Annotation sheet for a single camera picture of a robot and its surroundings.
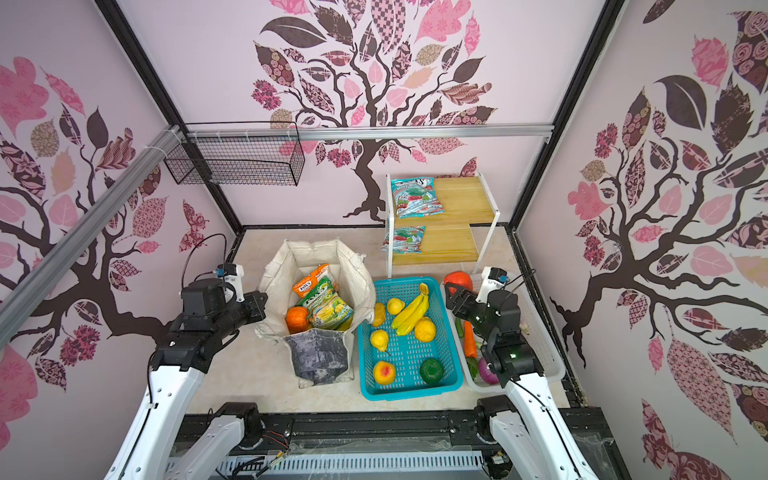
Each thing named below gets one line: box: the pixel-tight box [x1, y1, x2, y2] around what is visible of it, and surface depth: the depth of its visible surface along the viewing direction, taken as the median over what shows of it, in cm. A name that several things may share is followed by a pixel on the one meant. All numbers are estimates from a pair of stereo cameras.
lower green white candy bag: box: [380, 225, 426, 254], surface depth 93 cm
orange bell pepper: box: [285, 306, 309, 334], surface depth 83 cm
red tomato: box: [444, 270, 473, 294], surface depth 74 cm
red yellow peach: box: [373, 360, 396, 385], surface depth 80 cm
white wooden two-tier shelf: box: [385, 172, 500, 279], surface depth 88 cm
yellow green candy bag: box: [309, 296, 354, 331], surface depth 85 cm
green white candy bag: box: [391, 177, 446, 219], surface depth 79 cm
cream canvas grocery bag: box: [255, 239, 376, 389], surface depth 79 cm
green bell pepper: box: [420, 358, 444, 385], surface depth 81 cm
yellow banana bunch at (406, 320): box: [392, 282, 429, 336], surface depth 94 cm
